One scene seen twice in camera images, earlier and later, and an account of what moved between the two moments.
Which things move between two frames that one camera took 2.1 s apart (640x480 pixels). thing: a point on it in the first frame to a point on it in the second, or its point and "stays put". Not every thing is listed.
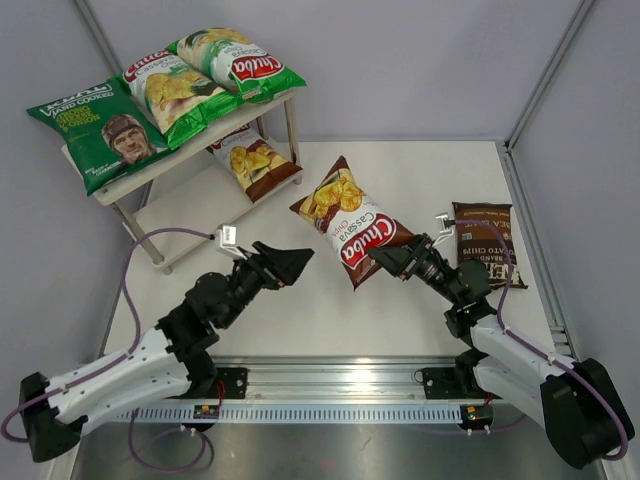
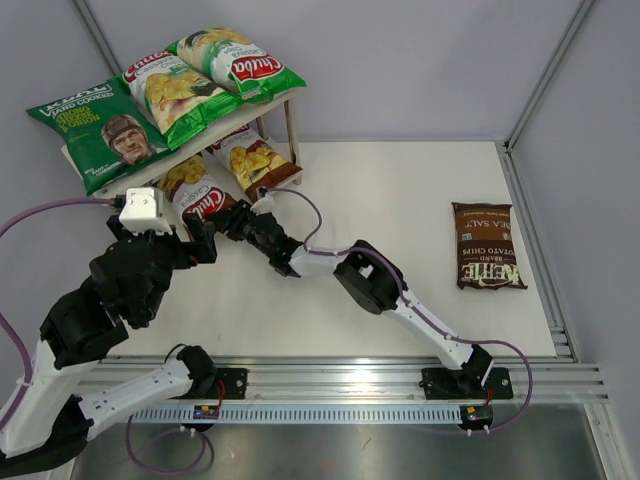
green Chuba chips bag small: (179, 100) stays put
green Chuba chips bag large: (231, 58) stays put
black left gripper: (285, 265) to (203, 235)
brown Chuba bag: (342, 211) to (192, 189)
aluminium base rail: (326, 380) stays put
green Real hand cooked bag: (104, 129) stays put
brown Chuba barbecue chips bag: (257, 164) stays put
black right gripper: (402, 258) to (230, 221)
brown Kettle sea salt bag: (477, 242) stays put
